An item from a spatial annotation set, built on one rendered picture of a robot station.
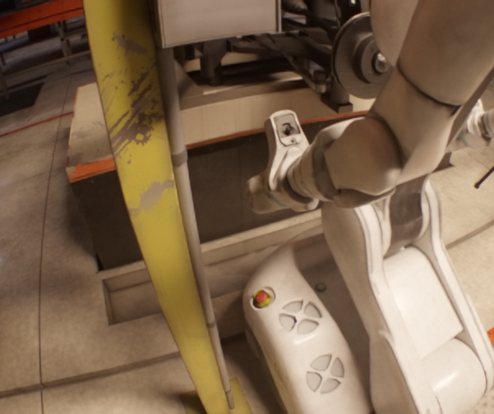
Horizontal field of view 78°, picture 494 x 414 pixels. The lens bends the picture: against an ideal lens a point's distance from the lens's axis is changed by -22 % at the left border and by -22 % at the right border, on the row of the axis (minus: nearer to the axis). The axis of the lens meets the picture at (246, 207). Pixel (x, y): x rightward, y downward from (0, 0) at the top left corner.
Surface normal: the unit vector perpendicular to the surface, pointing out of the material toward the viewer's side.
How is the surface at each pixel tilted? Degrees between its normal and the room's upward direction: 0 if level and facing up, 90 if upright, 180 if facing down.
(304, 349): 38
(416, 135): 99
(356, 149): 83
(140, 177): 90
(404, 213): 59
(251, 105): 90
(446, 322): 23
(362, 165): 89
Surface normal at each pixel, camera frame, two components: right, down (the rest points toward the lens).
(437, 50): -0.79, 0.51
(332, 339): 0.20, -0.26
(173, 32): 0.36, 0.58
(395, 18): -0.93, 0.26
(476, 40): -0.27, 0.83
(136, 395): -0.04, -0.77
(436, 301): 0.12, -0.50
